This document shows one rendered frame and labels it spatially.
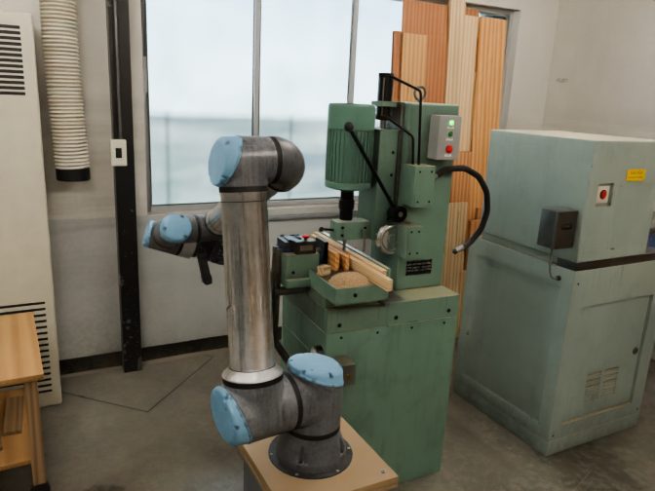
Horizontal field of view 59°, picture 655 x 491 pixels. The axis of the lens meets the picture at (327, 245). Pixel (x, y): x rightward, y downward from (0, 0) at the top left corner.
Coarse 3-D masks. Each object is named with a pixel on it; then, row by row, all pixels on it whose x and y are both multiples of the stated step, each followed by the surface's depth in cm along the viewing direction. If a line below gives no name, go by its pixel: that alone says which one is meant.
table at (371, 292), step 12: (312, 276) 213; (324, 276) 208; (324, 288) 204; (336, 288) 195; (348, 288) 197; (360, 288) 199; (372, 288) 201; (336, 300) 196; (348, 300) 198; (360, 300) 200; (372, 300) 202
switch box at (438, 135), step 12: (432, 120) 212; (444, 120) 209; (456, 120) 211; (432, 132) 213; (444, 132) 210; (456, 132) 213; (432, 144) 213; (444, 144) 212; (456, 144) 214; (432, 156) 214; (456, 156) 215
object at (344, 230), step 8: (336, 224) 218; (344, 224) 218; (352, 224) 219; (360, 224) 221; (368, 224) 223; (336, 232) 218; (344, 232) 219; (352, 232) 220; (360, 232) 222; (336, 240) 219; (344, 240) 220
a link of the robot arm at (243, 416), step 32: (224, 160) 129; (256, 160) 132; (224, 192) 133; (256, 192) 133; (224, 224) 135; (256, 224) 134; (224, 256) 137; (256, 256) 134; (256, 288) 135; (256, 320) 136; (256, 352) 137; (224, 384) 139; (256, 384) 135; (288, 384) 143; (224, 416) 137; (256, 416) 136; (288, 416) 140
